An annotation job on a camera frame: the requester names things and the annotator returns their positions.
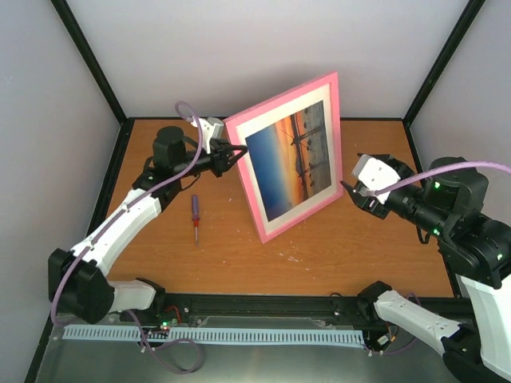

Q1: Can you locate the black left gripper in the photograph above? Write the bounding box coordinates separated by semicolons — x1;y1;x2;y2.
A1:
175;140;248;179

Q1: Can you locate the red blue screwdriver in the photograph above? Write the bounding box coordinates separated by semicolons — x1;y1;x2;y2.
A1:
192;195;200;246

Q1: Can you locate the photo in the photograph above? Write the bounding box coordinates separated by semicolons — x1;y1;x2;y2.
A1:
235;83;339;235

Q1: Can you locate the pink wooden photo frame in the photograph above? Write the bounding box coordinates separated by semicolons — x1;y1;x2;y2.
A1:
223;71;344;245

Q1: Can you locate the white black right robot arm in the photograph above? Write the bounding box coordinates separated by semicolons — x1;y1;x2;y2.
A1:
346;154;510;382

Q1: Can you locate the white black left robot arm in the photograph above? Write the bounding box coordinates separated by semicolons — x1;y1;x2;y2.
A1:
48;124;248;325

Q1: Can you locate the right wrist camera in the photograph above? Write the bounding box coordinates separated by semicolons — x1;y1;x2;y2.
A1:
351;157;401;195

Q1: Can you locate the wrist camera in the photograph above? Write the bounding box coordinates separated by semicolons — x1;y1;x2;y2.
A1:
188;117;224;154
351;157;401;195

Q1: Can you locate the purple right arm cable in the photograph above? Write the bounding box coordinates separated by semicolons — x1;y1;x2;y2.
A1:
358;160;511;203

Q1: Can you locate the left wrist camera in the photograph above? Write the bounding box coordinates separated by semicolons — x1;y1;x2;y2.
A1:
188;117;224;154

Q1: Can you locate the black enclosure frame post right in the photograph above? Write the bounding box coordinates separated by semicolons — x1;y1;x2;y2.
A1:
402;0;485;128

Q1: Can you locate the black enclosure frame post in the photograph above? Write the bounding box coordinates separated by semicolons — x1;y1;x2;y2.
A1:
50;0;128;126
402;0;485;128

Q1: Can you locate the black enclosure frame post left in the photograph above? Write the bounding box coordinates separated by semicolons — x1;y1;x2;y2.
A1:
50;0;128;126

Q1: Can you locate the light blue cable duct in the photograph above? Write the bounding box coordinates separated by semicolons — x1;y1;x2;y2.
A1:
62;325;364;348

